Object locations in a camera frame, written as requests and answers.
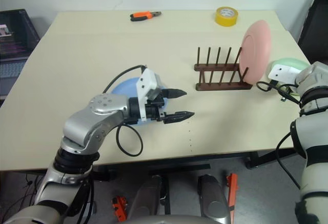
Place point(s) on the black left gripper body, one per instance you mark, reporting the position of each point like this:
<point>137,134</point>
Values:
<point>156,108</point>

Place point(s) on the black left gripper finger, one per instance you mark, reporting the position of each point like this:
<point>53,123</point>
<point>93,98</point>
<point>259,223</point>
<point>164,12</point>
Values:
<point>179,117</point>
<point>176,93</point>

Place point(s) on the pink plate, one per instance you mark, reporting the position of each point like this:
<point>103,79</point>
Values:
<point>255,52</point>

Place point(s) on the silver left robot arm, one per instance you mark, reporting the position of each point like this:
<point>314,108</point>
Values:
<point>84,124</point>

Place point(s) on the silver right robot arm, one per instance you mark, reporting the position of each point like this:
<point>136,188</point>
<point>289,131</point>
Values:
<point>315,131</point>

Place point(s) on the brown wooden dish rack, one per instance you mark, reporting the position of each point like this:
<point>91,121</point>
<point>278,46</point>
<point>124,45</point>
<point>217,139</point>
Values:
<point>223,86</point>

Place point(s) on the blue plate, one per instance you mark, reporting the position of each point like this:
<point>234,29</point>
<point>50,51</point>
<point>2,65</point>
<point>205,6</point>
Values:
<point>126,88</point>

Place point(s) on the orange black pliers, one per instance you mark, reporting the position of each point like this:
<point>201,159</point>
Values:
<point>143,16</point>

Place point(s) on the grey rounded robot foot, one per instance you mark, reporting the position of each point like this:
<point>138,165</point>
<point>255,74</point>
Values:
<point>212,197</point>
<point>147,197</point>

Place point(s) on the yellow tape roll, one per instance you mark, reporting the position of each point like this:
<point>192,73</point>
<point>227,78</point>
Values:
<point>226,20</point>

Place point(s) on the orange clamp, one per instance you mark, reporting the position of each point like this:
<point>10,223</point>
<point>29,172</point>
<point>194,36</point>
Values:
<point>232,195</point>
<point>120,207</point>

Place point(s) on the silver robot torso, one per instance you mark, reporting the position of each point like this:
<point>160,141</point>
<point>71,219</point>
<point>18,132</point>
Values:
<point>176,221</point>

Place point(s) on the green plate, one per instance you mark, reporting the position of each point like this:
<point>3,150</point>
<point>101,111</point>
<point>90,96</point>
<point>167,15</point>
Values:
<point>289,62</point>

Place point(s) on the black laptop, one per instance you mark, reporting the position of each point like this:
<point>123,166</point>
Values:
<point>15,42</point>

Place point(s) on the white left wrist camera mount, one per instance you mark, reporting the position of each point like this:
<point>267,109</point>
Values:
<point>148,83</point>

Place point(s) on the black table frame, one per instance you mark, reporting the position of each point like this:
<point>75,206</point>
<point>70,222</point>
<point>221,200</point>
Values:
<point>179,166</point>

